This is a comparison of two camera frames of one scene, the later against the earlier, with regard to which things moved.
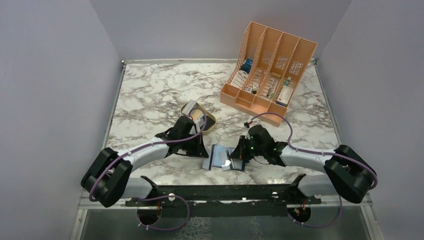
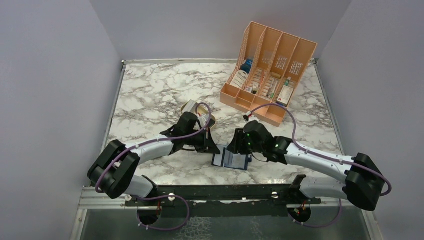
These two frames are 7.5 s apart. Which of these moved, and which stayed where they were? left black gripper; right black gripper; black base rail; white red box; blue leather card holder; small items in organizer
Moved: left black gripper; right black gripper
Stayed: blue leather card holder; black base rail; white red box; small items in organizer
